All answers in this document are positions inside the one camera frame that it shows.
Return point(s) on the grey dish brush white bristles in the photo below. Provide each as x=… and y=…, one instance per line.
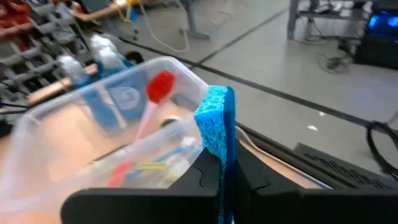
x=169, y=122

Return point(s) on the wooden workbench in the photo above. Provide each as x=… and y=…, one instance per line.
x=99, y=11

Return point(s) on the low clear plastic bin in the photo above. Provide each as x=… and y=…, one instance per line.
x=280, y=165

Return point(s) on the red dish brush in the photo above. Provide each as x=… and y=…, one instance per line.
x=160, y=87

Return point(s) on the tall clear plastic bin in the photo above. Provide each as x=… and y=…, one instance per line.
x=46, y=140

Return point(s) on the rack with orange grey bins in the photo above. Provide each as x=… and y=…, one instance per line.
x=46, y=46

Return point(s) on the blue cellulose sponge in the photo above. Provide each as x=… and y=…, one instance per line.
x=214, y=124

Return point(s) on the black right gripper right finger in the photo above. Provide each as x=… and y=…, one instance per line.
x=264, y=205

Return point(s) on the computer with blue lights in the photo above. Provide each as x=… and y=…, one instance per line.
x=382, y=31

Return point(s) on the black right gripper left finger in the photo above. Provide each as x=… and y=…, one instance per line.
x=186, y=205

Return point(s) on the grey metal table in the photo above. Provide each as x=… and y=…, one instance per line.
x=311, y=15

